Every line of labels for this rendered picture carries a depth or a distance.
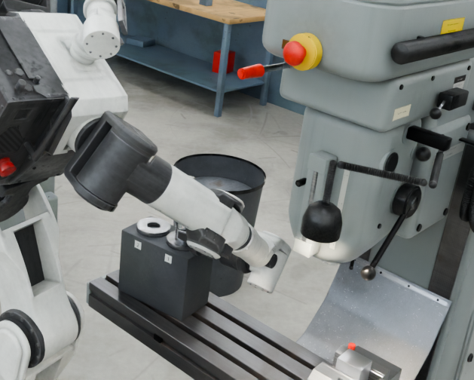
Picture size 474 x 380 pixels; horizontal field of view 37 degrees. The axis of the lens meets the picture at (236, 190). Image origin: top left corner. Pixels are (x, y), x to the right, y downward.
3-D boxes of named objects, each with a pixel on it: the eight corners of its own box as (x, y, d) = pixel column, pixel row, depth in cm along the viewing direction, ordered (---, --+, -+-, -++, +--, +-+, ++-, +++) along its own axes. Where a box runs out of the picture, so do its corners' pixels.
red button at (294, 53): (298, 69, 114) (301, 44, 112) (278, 63, 116) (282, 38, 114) (310, 67, 116) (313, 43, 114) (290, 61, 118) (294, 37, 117)
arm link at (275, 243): (295, 250, 171) (277, 232, 159) (280, 284, 169) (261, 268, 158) (273, 242, 174) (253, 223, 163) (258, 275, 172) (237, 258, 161)
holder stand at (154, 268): (181, 322, 184) (188, 255, 175) (117, 289, 194) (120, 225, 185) (208, 303, 193) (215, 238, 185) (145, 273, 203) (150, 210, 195)
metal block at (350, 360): (356, 393, 154) (361, 371, 152) (332, 379, 158) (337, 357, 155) (367, 381, 158) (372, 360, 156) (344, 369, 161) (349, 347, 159)
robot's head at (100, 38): (71, 59, 129) (93, 25, 124) (71, 23, 135) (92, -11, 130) (104, 72, 133) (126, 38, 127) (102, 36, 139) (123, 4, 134)
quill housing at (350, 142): (352, 282, 140) (385, 130, 126) (270, 241, 151) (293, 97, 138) (399, 252, 153) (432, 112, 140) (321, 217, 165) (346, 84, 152)
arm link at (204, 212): (263, 208, 146) (183, 155, 133) (237, 265, 143) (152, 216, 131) (230, 203, 155) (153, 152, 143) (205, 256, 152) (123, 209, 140)
